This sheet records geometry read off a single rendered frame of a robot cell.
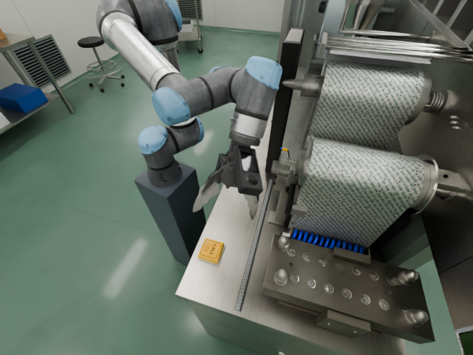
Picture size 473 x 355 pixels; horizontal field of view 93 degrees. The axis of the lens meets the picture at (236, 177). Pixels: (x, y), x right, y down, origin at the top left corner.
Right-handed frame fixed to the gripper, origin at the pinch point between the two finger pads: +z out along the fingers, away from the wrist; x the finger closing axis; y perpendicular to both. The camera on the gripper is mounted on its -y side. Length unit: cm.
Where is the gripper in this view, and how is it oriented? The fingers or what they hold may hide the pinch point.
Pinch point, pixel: (224, 218)
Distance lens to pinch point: 54.5
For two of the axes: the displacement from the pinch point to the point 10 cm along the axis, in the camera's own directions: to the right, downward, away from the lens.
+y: -2.4, -3.7, 9.0
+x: -9.3, -1.7, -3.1
